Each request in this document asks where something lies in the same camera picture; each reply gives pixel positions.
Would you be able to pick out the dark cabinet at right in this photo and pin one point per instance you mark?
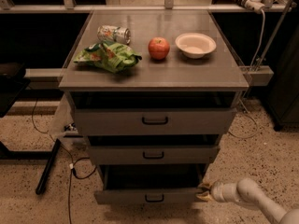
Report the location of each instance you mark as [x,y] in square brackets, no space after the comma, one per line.
[283,97]

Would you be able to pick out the crushed soda can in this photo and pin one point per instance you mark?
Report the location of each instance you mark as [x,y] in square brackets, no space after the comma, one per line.
[114,33]

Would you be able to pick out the black desk frame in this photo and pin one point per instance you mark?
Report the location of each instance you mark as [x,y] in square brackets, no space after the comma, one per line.
[12,84]

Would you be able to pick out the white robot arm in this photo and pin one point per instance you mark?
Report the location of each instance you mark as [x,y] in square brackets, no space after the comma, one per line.
[248,194]

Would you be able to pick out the grey middle drawer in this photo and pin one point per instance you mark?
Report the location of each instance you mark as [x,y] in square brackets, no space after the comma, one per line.
[153,149]

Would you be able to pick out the white paper bowl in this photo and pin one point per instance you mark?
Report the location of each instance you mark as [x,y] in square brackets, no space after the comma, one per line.
[194,45]

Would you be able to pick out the grey top drawer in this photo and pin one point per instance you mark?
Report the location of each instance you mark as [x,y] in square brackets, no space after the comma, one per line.
[152,112]

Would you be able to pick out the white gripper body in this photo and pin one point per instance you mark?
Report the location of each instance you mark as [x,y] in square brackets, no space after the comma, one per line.
[217,190]

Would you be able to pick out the grey bottom drawer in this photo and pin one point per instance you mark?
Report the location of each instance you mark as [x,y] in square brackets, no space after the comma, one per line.
[154,183]

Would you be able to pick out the grey drawer cabinet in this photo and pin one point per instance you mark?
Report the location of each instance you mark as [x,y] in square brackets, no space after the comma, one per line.
[216,72]

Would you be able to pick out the green chip bag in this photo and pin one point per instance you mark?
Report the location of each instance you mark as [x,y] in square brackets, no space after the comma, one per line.
[108,55]

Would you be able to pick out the grey metal rail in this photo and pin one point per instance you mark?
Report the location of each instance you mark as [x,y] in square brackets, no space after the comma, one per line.
[259,78]

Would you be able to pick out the red apple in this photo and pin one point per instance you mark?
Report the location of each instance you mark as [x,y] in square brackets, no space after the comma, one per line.
[158,48]

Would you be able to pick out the grey drawer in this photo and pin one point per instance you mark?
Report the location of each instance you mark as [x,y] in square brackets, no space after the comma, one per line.
[154,183]
[153,149]
[152,112]

